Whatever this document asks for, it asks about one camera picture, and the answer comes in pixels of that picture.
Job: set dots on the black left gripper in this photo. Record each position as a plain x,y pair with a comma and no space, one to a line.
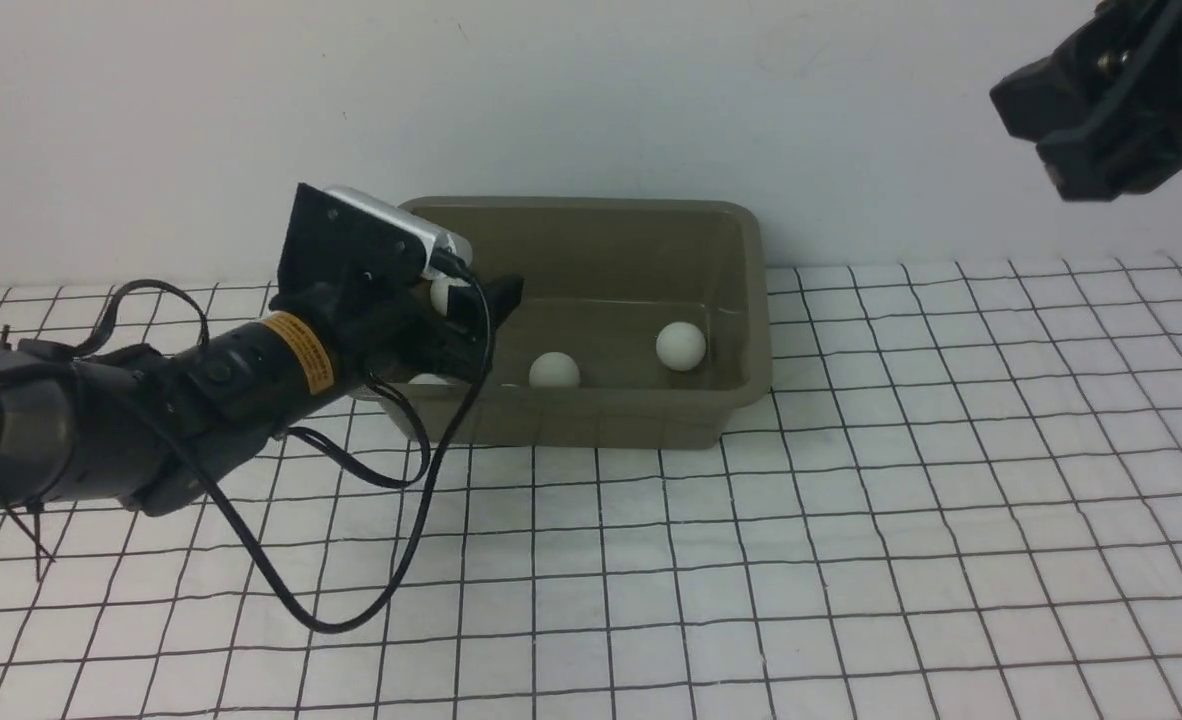
363,330

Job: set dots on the white ping-pong ball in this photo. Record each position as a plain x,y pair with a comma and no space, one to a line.
441,291
680,346
429,379
554,370

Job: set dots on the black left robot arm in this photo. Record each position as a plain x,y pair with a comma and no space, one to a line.
133,425

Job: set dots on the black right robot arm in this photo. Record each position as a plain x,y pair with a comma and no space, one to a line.
1104,109

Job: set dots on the olive plastic storage bin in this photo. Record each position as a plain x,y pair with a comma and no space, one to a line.
601,278

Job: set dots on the white black-grid tablecloth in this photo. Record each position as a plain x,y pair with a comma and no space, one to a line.
961,499

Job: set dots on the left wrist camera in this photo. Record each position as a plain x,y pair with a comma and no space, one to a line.
339,228

